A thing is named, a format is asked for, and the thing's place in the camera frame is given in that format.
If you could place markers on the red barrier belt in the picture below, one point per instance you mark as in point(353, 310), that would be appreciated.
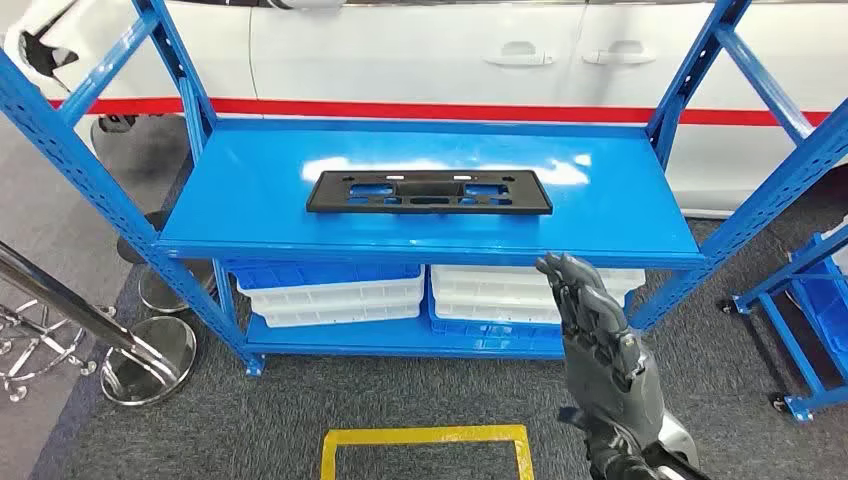
point(397, 110)

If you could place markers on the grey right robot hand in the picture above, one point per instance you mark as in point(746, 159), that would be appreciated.
point(596, 358)

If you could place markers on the blue steel shelf rack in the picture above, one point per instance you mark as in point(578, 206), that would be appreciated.
point(265, 199)

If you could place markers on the white car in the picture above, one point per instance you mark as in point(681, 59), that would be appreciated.
point(397, 53)

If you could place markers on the blue plastic tray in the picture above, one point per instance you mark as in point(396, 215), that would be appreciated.
point(477, 330)

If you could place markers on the blue wheeled cart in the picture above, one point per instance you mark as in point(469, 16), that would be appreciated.
point(828, 305)

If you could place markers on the chrome chair base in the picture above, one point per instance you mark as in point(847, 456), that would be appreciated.
point(14, 393)

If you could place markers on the black plastic licence plate bracket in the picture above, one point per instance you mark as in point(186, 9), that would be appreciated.
point(430, 205)

